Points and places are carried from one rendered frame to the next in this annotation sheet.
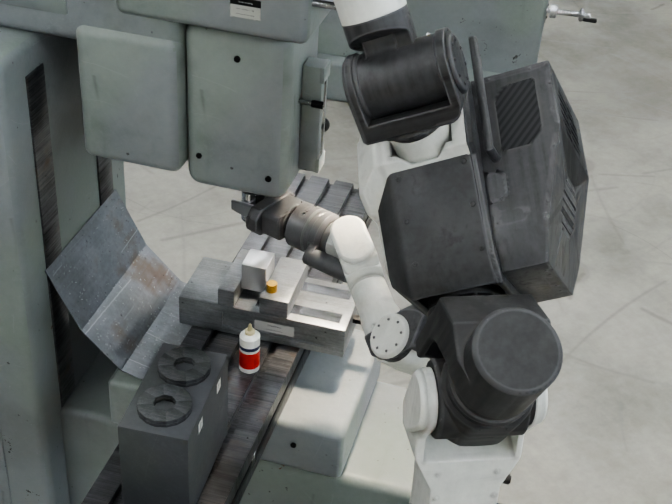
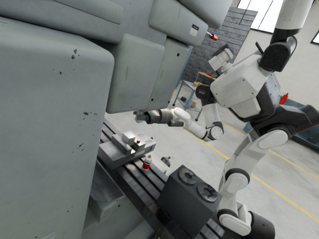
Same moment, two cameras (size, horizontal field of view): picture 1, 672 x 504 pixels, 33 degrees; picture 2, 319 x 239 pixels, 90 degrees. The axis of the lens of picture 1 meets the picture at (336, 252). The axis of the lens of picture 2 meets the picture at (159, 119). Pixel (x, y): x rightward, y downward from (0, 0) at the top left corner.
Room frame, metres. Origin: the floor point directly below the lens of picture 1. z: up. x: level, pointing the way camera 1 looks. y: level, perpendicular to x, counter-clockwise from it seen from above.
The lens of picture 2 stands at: (1.45, 0.84, 1.61)
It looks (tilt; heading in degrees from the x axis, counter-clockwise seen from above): 25 degrees down; 290
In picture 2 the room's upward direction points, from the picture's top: 20 degrees clockwise
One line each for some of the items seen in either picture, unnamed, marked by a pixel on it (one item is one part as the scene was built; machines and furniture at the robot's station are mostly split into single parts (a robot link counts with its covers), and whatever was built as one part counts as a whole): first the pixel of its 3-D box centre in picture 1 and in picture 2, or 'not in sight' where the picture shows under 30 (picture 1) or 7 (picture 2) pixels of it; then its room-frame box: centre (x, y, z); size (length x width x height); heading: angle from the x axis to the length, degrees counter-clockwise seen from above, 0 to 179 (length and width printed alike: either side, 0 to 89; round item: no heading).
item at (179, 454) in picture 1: (176, 426); (188, 197); (1.40, 0.25, 1.03); 0.22 x 0.12 x 0.20; 170
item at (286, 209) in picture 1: (291, 221); (154, 116); (1.76, 0.09, 1.23); 0.13 x 0.12 x 0.10; 146
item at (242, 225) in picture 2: not in sight; (233, 214); (1.04, -0.23, 0.68); 0.21 x 0.20 x 0.13; 10
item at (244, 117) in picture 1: (253, 92); (152, 71); (1.81, 0.17, 1.47); 0.21 x 0.19 x 0.32; 167
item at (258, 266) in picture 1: (258, 270); (128, 138); (1.85, 0.16, 1.05); 0.06 x 0.05 x 0.06; 168
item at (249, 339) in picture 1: (249, 346); (147, 161); (1.68, 0.15, 0.99); 0.04 x 0.04 x 0.11
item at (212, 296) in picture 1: (271, 297); (129, 145); (1.84, 0.13, 0.99); 0.35 x 0.15 x 0.11; 78
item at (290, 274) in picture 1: (284, 286); (134, 140); (1.84, 0.10, 1.02); 0.15 x 0.06 x 0.04; 168
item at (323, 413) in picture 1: (250, 377); (122, 173); (1.81, 0.16, 0.79); 0.50 x 0.35 x 0.12; 77
